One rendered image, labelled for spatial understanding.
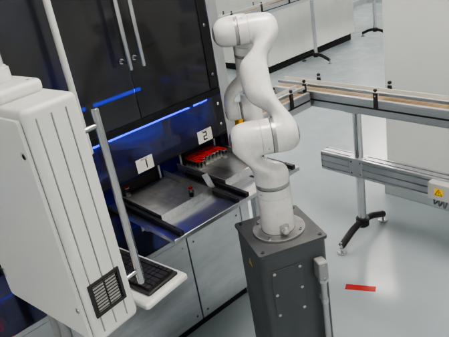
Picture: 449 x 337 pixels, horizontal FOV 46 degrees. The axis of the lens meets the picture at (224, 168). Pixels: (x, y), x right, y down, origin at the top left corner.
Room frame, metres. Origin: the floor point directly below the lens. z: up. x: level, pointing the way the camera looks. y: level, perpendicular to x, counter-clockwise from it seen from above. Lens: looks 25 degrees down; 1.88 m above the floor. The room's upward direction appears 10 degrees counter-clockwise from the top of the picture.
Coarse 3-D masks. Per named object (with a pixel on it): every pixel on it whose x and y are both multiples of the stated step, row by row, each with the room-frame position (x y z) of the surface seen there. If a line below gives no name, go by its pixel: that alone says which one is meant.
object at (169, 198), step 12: (168, 180) 2.17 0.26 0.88; (180, 180) 2.11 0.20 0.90; (144, 192) 2.09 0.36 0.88; (156, 192) 2.07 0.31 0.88; (168, 192) 2.05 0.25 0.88; (180, 192) 2.03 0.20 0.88; (204, 192) 1.93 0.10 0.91; (132, 204) 1.95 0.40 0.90; (144, 204) 1.97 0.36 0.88; (156, 204) 1.95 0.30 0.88; (168, 204) 1.93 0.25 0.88; (180, 204) 1.85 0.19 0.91; (192, 204) 1.88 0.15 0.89; (156, 216) 1.82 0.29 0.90; (168, 216) 1.81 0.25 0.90
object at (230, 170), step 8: (232, 152) 2.34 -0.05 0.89; (216, 160) 2.29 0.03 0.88; (224, 160) 2.27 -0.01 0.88; (232, 160) 2.26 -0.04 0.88; (240, 160) 2.24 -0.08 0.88; (184, 168) 2.22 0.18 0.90; (192, 168) 2.17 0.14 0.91; (208, 168) 2.21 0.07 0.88; (216, 168) 2.20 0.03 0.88; (224, 168) 2.18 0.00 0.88; (232, 168) 2.17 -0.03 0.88; (240, 168) 2.16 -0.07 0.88; (248, 168) 2.08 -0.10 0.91; (216, 176) 2.12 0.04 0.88; (224, 176) 2.11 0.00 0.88; (232, 176) 2.03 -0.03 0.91; (240, 176) 2.05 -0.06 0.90; (232, 184) 2.02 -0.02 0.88
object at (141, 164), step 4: (148, 156) 2.09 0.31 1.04; (136, 160) 2.05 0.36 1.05; (140, 160) 2.06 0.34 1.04; (144, 160) 2.07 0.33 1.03; (148, 160) 2.09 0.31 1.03; (152, 160) 2.10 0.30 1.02; (136, 164) 2.05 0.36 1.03; (140, 164) 2.06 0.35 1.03; (144, 164) 2.07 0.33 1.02; (148, 164) 2.08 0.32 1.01; (152, 164) 2.09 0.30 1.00; (140, 168) 2.06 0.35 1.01; (144, 168) 2.07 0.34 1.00; (148, 168) 2.08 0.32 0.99; (140, 172) 2.05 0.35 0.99
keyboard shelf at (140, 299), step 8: (120, 248) 1.78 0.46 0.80; (160, 264) 1.63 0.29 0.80; (176, 280) 1.51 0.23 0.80; (160, 288) 1.48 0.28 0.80; (168, 288) 1.48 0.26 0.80; (136, 296) 1.46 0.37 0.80; (144, 296) 1.45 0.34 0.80; (152, 296) 1.44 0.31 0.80; (160, 296) 1.45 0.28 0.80; (136, 304) 1.44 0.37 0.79; (144, 304) 1.41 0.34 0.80; (152, 304) 1.42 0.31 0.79
